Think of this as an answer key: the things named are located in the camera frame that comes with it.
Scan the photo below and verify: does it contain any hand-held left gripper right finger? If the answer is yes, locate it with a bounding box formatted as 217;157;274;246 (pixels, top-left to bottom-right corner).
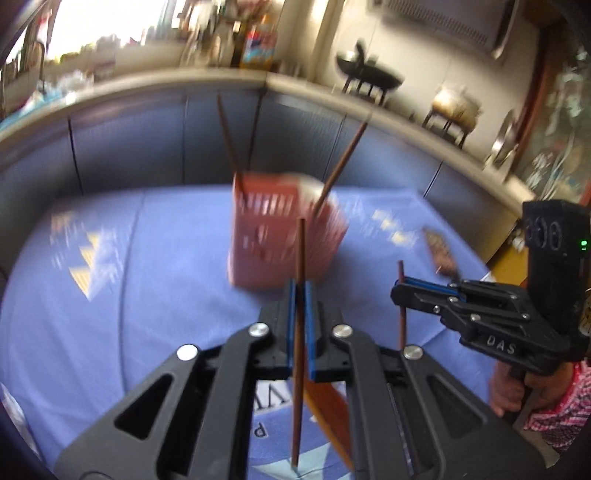
305;281;561;480

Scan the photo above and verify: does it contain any decorated glass door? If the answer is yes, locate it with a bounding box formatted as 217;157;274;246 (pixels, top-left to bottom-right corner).
512;46;591;204

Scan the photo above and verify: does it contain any pink plastic utensil holder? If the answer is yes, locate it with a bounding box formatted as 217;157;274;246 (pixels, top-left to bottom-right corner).
228;172;349;291

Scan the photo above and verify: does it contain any metal pot lid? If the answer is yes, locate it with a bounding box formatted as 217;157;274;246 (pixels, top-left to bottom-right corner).
485;108;521;169

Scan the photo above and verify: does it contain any range hood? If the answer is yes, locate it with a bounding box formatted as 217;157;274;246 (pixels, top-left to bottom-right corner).
379;0;521;59

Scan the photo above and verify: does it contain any blue printed tablecloth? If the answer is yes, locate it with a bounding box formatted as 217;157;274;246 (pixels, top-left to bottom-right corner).
0;185;527;480

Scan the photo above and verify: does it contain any crumpled clear plastic bag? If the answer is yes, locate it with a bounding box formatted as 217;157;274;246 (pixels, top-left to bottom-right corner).
0;381;40;462

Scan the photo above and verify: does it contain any black wok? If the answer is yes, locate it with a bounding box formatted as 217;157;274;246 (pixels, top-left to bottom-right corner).
335;39;407;92

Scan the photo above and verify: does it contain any person's right hand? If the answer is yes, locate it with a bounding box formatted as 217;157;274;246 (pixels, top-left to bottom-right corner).
488;362;578;428

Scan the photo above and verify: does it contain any colourful food package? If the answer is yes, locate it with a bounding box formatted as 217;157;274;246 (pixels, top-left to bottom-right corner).
240;18;279;70

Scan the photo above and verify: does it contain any orange-brown flat piece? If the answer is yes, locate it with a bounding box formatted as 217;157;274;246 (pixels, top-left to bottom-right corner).
304;382;355;472

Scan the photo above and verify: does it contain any kitchen counter with cabinets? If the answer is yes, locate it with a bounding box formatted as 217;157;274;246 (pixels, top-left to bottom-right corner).
0;69;546;278

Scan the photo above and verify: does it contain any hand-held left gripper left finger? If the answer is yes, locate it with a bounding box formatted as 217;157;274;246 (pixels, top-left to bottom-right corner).
53;279;296;480

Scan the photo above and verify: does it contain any dark smartphone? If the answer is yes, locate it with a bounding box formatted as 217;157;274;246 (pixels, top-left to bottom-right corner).
422;227;459;278

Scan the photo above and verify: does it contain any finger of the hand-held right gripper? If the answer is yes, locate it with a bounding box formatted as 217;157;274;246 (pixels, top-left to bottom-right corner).
402;277;531;320
390;282;530;334

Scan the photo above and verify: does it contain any white clay pot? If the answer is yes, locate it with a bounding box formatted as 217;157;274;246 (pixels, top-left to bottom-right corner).
429;85;484;132

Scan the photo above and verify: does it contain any brown wooden chopstick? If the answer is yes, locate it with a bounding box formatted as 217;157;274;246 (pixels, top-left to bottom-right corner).
290;218;307;468
315;116;371;215
397;260;408;350
217;93;243;184

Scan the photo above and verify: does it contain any gas stove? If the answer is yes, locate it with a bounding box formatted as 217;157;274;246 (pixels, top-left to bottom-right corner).
342;74;469;148

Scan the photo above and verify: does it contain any person's right forearm plaid sleeve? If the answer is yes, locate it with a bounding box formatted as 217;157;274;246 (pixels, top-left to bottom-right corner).
524;360;591;455

